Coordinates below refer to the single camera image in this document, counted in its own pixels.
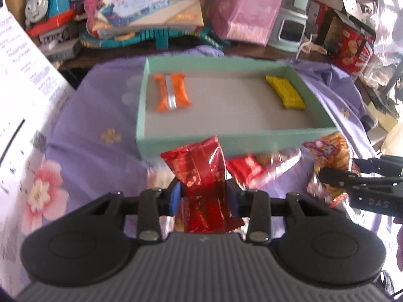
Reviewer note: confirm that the clear plastic bag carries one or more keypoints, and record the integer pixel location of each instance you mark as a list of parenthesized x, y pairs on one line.
[(390, 22)]

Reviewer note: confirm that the orange snack packet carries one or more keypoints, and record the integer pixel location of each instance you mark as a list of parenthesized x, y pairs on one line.
[(181, 91)]

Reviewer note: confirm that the board game box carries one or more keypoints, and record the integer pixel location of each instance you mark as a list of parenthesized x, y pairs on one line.
[(144, 6)]

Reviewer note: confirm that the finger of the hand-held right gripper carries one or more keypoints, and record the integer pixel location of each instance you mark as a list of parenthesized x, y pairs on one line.
[(337, 177), (377, 165)]

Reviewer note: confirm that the grey toy block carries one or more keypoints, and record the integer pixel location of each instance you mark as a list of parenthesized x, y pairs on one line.
[(53, 37)]

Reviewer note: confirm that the small red snack packet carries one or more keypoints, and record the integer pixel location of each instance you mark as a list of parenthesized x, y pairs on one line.
[(247, 166)]

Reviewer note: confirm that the red foil snack packet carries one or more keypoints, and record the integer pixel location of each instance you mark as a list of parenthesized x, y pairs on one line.
[(195, 163)]

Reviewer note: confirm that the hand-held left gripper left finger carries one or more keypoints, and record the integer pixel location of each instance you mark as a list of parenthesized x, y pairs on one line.
[(175, 199)]

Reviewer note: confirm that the pink paper bag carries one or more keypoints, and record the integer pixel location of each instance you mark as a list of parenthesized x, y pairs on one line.
[(248, 9)]

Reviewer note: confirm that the mint green cardboard box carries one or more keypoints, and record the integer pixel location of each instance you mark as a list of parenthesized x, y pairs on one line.
[(226, 100)]

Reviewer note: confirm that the grey cardboard box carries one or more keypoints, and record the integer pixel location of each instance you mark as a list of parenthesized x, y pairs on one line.
[(355, 4)]

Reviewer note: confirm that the red yellow cartoon snack packet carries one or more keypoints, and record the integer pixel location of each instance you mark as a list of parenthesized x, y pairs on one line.
[(330, 154)]

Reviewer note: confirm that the red and black box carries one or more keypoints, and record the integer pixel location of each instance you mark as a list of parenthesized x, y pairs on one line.
[(321, 22)]

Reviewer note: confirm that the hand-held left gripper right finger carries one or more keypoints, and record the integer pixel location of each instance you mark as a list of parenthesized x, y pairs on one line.
[(230, 195)]

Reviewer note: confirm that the pale green appliance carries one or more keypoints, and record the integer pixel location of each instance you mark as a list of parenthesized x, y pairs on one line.
[(291, 15)]

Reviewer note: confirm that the red biscuit tin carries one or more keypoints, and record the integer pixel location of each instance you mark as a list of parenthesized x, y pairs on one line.
[(349, 48)]

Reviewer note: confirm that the cream storage box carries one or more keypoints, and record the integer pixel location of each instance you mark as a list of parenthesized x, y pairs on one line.
[(381, 119)]

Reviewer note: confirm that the teal toy track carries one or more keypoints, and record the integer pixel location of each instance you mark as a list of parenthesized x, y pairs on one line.
[(162, 36)]

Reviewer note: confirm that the white printed paper sheet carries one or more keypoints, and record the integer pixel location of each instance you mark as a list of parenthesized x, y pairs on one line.
[(28, 78)]

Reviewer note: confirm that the clear red-print snack wrapper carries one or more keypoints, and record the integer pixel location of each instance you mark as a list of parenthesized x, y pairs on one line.
[(277, 163)]

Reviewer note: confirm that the purple floral blanket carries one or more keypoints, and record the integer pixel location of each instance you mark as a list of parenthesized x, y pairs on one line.
[(94, 116)]

